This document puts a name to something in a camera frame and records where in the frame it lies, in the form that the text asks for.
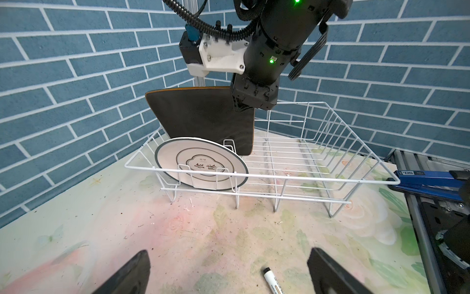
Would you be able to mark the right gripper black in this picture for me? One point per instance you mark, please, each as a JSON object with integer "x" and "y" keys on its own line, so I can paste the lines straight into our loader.
{"x": 249, "y": 95}

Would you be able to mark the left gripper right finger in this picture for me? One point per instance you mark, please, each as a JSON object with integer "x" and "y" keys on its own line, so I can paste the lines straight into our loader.
{"x": 329, "y": 277}

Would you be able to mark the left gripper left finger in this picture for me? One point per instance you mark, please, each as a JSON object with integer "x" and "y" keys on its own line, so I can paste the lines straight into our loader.
{"x": 131, "y": 278}

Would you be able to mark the dark plate orange rim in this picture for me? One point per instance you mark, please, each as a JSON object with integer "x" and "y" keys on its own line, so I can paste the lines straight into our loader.
{"x": 203, "y": 112}

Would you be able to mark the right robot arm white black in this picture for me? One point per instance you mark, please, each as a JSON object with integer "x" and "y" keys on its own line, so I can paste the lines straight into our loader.
{"x": 286, "y": 33}

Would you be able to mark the black white marker pen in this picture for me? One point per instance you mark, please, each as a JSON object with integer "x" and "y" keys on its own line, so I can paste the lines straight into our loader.
{"x": 272, "y": 281}

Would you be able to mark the blue black tool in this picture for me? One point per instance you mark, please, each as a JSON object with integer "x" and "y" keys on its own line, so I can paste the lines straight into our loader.
{"x": 453, "y": 185}

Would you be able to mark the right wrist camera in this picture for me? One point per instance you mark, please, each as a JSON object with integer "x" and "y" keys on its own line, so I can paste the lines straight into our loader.
{"x": 208, "y": 54}

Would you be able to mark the white wire dish rack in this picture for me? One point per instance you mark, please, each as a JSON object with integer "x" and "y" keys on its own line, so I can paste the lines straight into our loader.
{"x": 311, "y": 156}

